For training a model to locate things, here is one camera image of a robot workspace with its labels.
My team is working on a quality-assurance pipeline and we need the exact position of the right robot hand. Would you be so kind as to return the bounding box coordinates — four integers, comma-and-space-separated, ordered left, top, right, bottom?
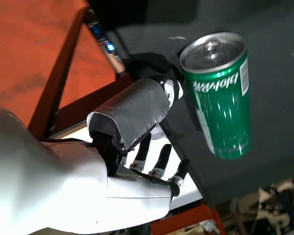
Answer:
0, 77, 191, 235

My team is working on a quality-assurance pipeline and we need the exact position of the green soda can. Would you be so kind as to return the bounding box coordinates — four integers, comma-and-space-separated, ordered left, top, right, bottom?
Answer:
178, 31, 253, 160

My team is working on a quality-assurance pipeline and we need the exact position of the power strip blue light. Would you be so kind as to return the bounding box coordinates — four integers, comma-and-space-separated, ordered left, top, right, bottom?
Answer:
87, 18, 127, 78

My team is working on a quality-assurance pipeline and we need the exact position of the orange board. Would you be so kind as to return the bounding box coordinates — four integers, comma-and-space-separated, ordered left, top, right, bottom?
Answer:
0, 0, 135, 145

